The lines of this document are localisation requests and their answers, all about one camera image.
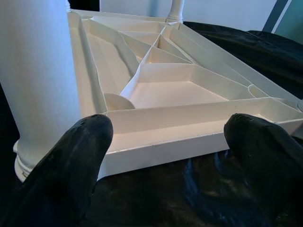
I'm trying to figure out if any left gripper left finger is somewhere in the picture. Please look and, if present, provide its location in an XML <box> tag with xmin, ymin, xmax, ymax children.
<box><xmin>0</xmin><ymin>113</ymin><xmax>114</xmax><ymax>227</ymax></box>

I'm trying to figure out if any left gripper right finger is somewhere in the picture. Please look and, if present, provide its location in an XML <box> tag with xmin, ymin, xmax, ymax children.
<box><xmin>223</xmin><ymin>113</ymin><xmax>303</xmax><ymax>227</ymax></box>

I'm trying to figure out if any white plastic table top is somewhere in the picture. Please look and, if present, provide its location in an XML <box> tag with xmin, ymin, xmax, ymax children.
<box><xmin>13</xmin><ymin>9</ymin><xmax>303</xmax><ymax>183</ymax></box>

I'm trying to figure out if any black glossy tablecloth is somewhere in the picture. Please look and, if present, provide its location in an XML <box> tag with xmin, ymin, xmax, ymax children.
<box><xmin>0</xmin><ymin>21</ymin><xmax>303</xmax><ymax>227</ymax></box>

